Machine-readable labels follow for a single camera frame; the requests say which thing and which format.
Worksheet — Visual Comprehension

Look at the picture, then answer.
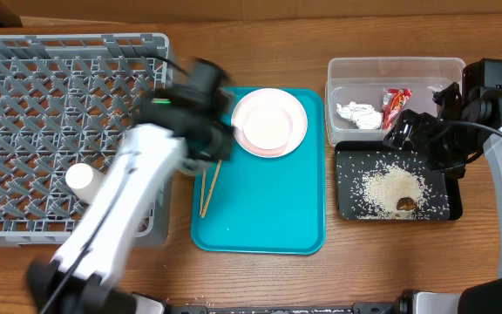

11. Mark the red snack wrapper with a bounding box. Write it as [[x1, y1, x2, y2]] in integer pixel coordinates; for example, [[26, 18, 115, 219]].
[[382, 88, 412, 129]]

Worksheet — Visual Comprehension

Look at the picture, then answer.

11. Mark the white tissue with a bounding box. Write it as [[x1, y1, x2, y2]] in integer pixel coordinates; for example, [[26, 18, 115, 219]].
[[336, 101, 383, 130]]

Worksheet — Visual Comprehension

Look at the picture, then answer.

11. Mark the white paper cup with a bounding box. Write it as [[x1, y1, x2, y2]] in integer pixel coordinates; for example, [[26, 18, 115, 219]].
[[64, 163, 105, 204]]

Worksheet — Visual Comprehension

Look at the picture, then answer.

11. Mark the grey bowl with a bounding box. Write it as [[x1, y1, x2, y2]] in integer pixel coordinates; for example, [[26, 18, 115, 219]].
[[178, 159, 212, 176]]

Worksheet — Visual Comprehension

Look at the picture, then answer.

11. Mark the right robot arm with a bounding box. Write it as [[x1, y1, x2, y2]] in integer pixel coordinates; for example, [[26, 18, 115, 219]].
[[383, 84, 502, 314]]

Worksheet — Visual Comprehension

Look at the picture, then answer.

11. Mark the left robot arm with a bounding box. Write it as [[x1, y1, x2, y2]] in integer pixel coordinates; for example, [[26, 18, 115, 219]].
[[27, 85, 234, 313]]

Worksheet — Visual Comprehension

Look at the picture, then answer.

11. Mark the black food waste tray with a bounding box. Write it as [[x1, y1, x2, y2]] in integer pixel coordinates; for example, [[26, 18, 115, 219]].
[[334, 140, 464, 222]]

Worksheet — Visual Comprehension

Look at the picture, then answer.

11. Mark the clear plastic waste bin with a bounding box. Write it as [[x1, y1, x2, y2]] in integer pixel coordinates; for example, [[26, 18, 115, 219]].
[[325, 57, 465, 146]]

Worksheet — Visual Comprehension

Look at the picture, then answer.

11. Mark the right wooden chopstick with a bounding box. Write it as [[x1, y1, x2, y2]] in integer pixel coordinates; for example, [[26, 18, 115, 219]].
[[202, 160, 222, 218]]

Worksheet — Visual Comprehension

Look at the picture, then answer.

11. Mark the wooden chopstick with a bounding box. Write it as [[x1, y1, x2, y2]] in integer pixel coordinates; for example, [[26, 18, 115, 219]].
[[202, 160, 222, 218], [200, 169, 207, 218]]

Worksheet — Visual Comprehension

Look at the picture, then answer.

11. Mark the left wooden chopstick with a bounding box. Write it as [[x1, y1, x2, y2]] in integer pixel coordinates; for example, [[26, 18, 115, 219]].
[[200, 169, 207, 218]]

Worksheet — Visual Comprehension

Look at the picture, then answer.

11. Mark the large white plate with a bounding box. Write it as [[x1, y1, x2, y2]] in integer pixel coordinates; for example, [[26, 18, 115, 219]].
[[231, 88, 308, 158]]

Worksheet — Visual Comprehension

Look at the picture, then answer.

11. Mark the brown food scrap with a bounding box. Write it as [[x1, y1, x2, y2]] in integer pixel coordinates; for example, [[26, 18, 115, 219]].
[[397, 197, 418, 211]]

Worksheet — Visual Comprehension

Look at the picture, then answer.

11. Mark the spilled rice pile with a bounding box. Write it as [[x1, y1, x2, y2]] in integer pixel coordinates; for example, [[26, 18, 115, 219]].
[[337, 150, 451, 220]]

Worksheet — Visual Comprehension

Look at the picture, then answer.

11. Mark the teal plastic tray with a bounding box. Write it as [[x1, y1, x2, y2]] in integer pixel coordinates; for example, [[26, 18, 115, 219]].
[[191, 88, 326, 255]]

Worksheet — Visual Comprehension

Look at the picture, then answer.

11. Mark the grey plastic dish rack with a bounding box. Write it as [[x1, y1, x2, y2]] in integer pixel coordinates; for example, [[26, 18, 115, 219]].
[[0, 33, 180, 247]]

